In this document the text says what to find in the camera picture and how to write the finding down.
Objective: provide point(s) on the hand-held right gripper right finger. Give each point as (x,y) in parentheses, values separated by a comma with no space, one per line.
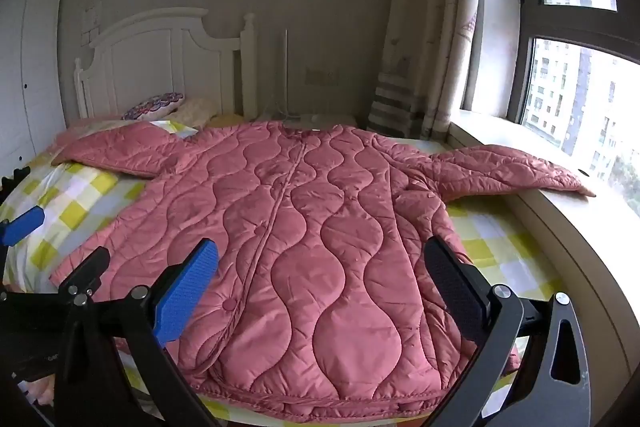
(457,289)

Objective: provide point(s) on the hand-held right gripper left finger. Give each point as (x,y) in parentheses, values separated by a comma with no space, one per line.
(187,292)

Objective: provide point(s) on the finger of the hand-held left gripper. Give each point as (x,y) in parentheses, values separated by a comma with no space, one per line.
(85,267)
(20,227)

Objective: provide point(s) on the pink quilted jacket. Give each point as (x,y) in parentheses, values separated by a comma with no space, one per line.
(310,257)

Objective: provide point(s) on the bed with yellow checked sheet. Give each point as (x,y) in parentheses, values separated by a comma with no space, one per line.
(75,202)

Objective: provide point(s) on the cream window sill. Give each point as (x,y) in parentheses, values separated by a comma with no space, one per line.
(575,247)

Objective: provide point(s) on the white wardrobe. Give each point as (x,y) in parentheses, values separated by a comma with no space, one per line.
(30,72)

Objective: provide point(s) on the patterned purple pillow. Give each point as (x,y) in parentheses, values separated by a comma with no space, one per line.
(152,107)

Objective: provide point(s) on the yellow cloth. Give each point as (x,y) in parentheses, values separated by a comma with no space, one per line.
(225,119)

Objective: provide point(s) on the cream textured pillow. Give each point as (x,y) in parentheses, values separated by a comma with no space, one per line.
(197,112)

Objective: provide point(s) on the white wooden headboard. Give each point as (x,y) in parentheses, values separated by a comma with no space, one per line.
(160,57)

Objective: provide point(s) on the thin floor lamp pole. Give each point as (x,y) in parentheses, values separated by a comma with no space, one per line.
(286,77)

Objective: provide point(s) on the dark framed window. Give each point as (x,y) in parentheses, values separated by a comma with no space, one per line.
(575,82)

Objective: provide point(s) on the printed beige curtain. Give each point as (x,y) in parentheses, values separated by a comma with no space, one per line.
(430,32)

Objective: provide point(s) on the white wall sticker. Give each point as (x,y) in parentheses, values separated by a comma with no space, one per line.
(91,27)

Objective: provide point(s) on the wall socket panel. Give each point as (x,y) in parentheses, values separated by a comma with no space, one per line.
(322,75)

